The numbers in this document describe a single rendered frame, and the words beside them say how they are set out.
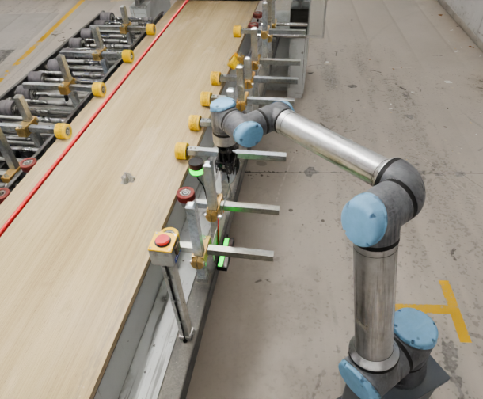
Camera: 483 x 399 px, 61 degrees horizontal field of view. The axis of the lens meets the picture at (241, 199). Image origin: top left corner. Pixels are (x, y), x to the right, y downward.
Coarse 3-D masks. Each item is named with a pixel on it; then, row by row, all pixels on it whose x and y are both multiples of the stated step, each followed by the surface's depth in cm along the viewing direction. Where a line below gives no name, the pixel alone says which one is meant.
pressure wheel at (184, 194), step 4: (180, 188) 182; (184, 188) 182; (188, 188) 182; (192, 188) 182; (180, 192) 181; (184, 192) 180; (188, 192) 181; (192, 192) 180; (180, 196) 178; (184, 196) 178; (188, 196) 178; (192, 196) 179; (180, 200) 179; (184, 200) 178; (188, 200) 179; (192, 200) 180
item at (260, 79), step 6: (222, 78) 249; (228, 78) 248; (234, 78) 248; (258, 78) 245; (264, 78) 244; (270, 78) 244; (276, 78) 243; (282, 78) 243; (288, 78) 243; (294, 78) 242
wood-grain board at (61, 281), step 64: (128, 64) 280; (192, 64) 276; (128, 128) 221; (64, 192) 184; (128, 192) 183; (0, 256) 158; (64, 256) 157; (128, 256) 156; (0, 320) 138; (64, 320) 137; (0, 384) 122; (64, 384) 121
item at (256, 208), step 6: (198, 204) 182; (204, 204) 181; (222, 204) 180; (228, 204) 180; (234, 204) 180; (240, 204) 180; (246, 204) 180; (252, 204) 180; (258, 204) 179; (264, 204) 179; (228, 210) 181; (234, 210) 181; (240, 210) 180; (246, 210) 179; (252, 210) 179; (258, 210) 178; (264, 210) 177; (270, 210) 177; (276, 210) 176
